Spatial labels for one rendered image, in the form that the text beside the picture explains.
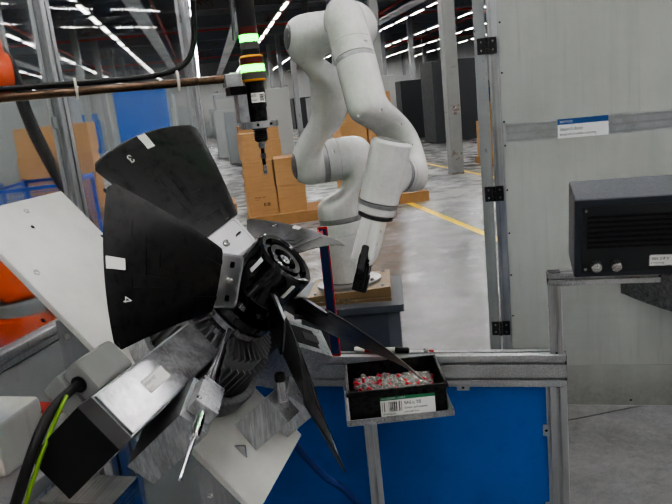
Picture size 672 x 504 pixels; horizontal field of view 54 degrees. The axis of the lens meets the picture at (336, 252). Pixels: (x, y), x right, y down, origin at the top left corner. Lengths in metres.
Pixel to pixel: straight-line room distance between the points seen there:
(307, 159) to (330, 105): 0.17
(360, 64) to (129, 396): 0.83
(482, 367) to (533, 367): 0.12
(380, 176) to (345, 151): 0.51
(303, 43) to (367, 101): 0.30
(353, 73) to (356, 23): 0.11
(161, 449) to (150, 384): 0.10
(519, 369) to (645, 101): 1.65
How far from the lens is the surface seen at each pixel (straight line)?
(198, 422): 0.94
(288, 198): 8.81
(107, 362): 1.02
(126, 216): 0.95
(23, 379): 1.76
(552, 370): 1.63
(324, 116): 1.75
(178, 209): 1.20
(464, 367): 1.63
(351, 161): 1.84
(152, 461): 1.03
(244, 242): 1.19
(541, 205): 2.99
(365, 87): 1.40
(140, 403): 0.95
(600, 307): 3.13
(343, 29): 1.47
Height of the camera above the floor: 1.47
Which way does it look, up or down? 13 degrees down
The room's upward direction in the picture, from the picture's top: 6 degrees counter-clockwise
